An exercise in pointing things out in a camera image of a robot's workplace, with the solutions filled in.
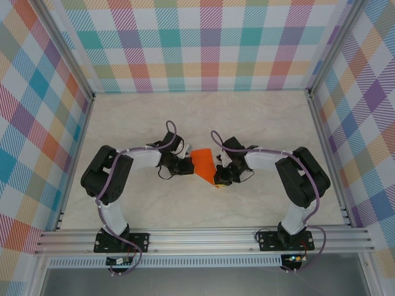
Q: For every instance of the orange paper sheet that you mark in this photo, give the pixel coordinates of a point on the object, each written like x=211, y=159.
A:
x=203, y=163

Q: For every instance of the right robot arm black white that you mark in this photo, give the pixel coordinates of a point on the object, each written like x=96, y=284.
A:
x=302, y=179

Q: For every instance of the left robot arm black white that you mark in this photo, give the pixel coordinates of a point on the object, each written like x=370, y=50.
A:
x=105, y=172

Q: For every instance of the grey metal plate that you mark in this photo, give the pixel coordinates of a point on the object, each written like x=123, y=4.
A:
x=200, y=282

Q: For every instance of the small circuit board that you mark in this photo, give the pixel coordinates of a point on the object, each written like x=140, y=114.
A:
x=118, y=261
x=296, y=258

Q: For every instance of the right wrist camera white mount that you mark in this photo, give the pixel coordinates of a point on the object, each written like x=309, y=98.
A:
x=223, y=159

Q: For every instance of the long aluminium mounting rail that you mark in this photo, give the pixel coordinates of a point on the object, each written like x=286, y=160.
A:
x=200, y=239

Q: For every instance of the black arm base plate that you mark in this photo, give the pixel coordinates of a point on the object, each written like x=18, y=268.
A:
x=268, y=240
x=139, y=242

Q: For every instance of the aluminium side rail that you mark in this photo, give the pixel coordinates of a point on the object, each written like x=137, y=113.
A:
x=75, y=160
x=327, y=148

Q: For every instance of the aluminium frame post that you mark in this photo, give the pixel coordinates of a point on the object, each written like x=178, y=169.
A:
x=336, y=43
x=61, y=49

